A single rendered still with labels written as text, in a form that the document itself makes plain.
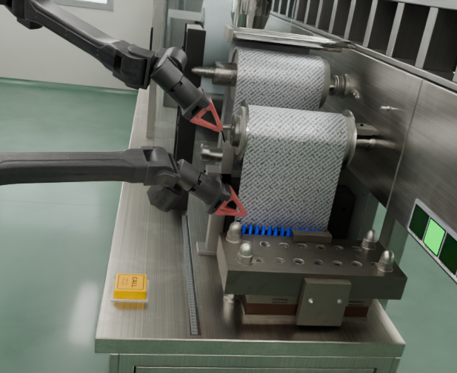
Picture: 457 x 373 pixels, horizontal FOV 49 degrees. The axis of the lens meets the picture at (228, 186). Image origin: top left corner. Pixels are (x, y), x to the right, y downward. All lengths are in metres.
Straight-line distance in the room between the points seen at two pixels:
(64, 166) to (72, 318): 1.60
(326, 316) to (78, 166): 0.61
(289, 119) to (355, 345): 0.52
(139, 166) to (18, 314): 1.67
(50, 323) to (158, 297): 1.42
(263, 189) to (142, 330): 0.42
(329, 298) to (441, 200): 0.31
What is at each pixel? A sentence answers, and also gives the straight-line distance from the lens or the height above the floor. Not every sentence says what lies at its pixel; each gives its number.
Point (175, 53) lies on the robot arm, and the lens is 1.19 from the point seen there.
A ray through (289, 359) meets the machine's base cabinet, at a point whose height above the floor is 0.85.
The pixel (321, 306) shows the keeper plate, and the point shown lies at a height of 0.96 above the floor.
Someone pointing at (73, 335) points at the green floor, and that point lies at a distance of 2.46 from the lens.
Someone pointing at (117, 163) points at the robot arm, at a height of 1.20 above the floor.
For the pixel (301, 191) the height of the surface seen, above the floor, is 1.13.
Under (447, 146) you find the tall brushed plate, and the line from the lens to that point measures 1.01.
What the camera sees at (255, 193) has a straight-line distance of 1.18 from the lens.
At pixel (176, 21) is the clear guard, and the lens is 2.10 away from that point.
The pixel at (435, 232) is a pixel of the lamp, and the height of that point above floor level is 1.19.
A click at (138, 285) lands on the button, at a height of 0.92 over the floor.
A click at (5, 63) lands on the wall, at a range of 7.00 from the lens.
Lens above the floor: 1.58
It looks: 23 degrees down
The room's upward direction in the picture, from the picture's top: 8 degrees clockwise
